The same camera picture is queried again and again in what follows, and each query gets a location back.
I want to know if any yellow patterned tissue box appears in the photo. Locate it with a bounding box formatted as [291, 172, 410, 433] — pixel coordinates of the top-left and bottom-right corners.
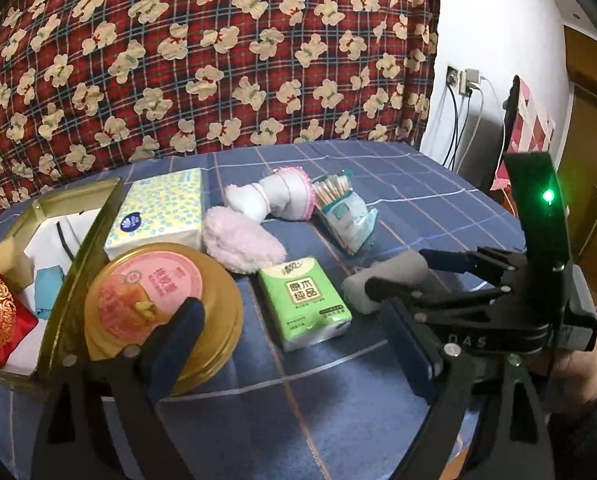
[103, 167, 204, 261]

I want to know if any wall socket with chargers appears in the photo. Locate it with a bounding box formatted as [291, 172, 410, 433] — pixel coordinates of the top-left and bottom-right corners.
[459, 66, 482, 96]

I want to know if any cotton swab packet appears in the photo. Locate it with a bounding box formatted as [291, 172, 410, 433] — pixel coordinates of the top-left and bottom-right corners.
[329, 207, 380, 255]

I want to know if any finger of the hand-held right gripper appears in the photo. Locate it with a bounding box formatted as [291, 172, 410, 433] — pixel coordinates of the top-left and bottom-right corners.
[365, 275, 512, 323]
[419, 246, 528, 281]

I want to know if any blue plaid tablecloth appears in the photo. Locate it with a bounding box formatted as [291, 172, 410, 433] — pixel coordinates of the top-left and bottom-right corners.
[0, 140, 534, 480]

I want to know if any person's right hand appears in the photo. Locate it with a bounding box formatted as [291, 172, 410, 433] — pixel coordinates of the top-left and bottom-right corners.
[549, 342, 597, 411]

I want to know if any round gold tin pink label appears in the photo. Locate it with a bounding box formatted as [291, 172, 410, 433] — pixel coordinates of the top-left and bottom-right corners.
[83, 242, 244, 396]

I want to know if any wooden door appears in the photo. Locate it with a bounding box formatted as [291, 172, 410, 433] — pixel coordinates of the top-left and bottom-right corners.
[561, 25, 597, 301]

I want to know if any white foam piece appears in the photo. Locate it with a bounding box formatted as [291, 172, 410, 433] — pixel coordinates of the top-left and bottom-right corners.
[341, 251, 432, 315]

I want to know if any red plaid bear-print blanket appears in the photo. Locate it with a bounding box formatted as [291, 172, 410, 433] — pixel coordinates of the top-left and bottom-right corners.
[0, 0, 444, 238]

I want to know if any pink fluffy pad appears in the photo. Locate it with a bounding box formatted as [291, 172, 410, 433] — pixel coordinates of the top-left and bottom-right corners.
[202, 206, 288, 275]

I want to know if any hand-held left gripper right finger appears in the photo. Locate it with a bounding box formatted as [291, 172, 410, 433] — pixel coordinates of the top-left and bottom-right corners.
[381, 300, 559, 480]

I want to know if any black power cable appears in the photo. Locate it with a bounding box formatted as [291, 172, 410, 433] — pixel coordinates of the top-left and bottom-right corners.
[451, 92, 472, 171]
[441, 85, 459, 168]

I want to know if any cotton swab bag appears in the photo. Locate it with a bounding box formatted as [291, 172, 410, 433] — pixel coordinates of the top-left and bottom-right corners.
[311, 170, 367, 231]

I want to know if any teal cloth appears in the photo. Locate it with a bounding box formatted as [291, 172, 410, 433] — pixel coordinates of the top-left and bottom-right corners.
[33, 266, 69, 318]

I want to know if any red embroidered pouch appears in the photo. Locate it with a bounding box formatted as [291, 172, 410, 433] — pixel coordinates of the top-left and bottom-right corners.
[0, 245, 38, 365]

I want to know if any gold rectangular tin box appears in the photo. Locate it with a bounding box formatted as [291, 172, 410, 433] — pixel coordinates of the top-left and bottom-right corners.
[0, 177, 129, 386]

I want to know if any green tissue pack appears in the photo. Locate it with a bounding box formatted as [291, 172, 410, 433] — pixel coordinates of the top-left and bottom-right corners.
[257, 256, 353, 352]

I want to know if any white sponge black stripe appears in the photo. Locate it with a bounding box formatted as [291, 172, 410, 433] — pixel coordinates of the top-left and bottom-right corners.
[38, 207, 102, 273]

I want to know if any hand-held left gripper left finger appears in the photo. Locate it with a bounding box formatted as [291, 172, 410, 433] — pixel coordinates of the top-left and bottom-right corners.
[31, 297, 206, 480]

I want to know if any white charging cable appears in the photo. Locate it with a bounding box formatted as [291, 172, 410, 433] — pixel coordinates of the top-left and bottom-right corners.
[471, 76, 502, 151]

